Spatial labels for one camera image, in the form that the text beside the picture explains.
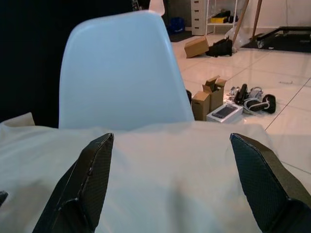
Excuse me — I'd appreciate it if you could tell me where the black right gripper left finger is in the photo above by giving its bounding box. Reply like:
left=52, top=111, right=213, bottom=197
left=32, top=133, right=115, bottom=233

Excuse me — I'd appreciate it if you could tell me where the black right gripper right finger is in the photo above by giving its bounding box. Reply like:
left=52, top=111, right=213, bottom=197
left=229, top=133, right=311, bottom=233

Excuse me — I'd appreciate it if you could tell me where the white pillow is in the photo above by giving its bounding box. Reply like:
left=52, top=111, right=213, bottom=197
left=0, top=112, right=311, bottom=233

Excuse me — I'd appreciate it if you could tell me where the white plastic chair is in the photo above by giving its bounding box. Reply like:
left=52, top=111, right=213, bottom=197
left=58, top=0, right=195, bottom=130

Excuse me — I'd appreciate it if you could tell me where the white black headset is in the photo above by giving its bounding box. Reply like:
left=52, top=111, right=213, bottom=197
left=242, top=96, right=271, bottom=115

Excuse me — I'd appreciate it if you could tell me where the white flat product box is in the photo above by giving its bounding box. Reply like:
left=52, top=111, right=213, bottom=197
left=206, top=104, right=243, bottom=122

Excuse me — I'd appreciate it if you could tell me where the black oval case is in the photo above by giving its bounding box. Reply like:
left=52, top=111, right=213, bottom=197
left=262, top=94, right=277, bottom=114

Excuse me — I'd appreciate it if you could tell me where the black handheld device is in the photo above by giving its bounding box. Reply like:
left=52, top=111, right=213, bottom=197
left=234, top=83, right=248, bottom=105

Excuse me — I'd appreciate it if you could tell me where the small closed cardboard box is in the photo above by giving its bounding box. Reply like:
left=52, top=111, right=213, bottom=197
left=191, top=91, right=211, bottom=121

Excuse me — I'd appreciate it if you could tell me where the small open cardboard box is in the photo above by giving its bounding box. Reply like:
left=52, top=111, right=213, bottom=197
left=202, top=75, right=227, bottom=113

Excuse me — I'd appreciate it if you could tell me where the black bag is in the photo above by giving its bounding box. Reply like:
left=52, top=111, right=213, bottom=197
left=205, top=36, right=233, bottom=58

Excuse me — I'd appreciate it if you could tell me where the clear plastic bag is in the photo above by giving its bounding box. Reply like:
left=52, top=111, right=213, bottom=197
left=223, top=26, right=258, bottom=51

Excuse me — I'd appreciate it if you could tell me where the large brown cardboard box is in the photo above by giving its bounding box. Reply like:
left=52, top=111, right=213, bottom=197
left=184, top=35, right=210, bottom=59

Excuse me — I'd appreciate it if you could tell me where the wooden easel leg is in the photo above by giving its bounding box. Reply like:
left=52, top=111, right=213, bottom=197
left=232, top=0, right=250, bottom=47
left=251, top=0, right=263, bottom=37

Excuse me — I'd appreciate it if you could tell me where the white metal shelf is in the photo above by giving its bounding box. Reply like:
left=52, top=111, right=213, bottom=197
left=206, top=0, right=240, bottom=35

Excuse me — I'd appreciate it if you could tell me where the yellow black box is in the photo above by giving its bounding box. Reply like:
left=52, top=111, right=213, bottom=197
left=209, top=11, right=231, bottom=24

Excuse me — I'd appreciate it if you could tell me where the white drawer cabinet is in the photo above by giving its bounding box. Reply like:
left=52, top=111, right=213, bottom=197
left=190, top=0, right=210, bottom=35

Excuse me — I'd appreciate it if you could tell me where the blue storage crate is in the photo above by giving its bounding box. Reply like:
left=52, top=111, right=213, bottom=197
left=169, top=17, right=186, bottom=33

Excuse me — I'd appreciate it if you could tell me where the black wheeled frame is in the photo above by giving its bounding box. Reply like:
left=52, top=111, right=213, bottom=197
left=255, top=26, right=311, bottom=49

